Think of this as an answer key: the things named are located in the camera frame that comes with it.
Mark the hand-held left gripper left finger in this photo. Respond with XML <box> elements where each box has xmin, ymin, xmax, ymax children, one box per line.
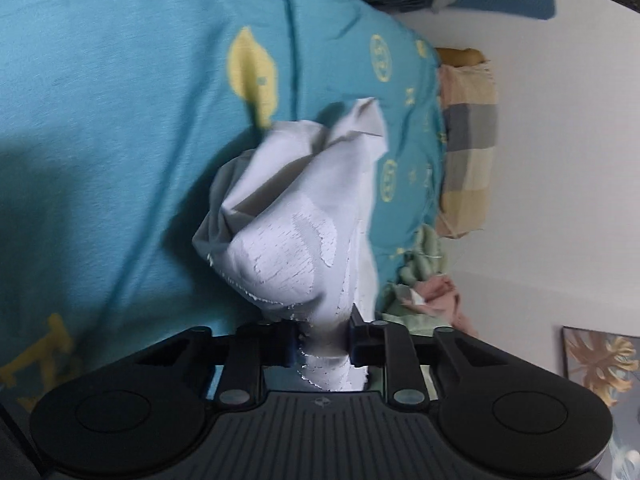
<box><xmin>134</xmin><ymin>321</ymin><xmax>301</xmax><ymax>406</ymax></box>

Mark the teal printed bed sheet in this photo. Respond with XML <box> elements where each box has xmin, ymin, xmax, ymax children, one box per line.
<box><xmin>0</xmin><ymin>0</ymin><xmax>446</xmax><ymax>411</ymax></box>

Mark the green fleece blanket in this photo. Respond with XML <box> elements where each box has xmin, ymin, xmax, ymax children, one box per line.
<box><xmin>375</xmin><ymin>225</ymin><xmax>446</xmax><ymax>333</ymax></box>

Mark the white t-shirt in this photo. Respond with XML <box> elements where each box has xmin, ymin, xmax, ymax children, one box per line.
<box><xmin>191</xmin><ymin>96</ymin><xmax>390</xmax><ymax>392</ymax></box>

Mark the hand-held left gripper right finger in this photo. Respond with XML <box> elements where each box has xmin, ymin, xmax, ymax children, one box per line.
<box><xmin>347</xmin><ymin>304</ymin><xmax>506</xmax><ymax>406</ymax></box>

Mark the checked pillow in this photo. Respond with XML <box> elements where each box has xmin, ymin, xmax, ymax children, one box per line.
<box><xmin>434</xmin><ymin>62</ymin><xmax>500</xmax><ymax>238</ymax></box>

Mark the framed wall picture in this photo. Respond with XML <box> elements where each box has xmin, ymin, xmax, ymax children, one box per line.
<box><xmin>561</xmin><ymin>326</ymin><xmax>640</xmax><ymax>480</ymax></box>

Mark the pink fleece blanket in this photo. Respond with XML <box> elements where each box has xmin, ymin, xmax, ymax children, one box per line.
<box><xmin>415</xmin><ymin>275</ymin><xmax>478</xmax><ymax>338</ymax></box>

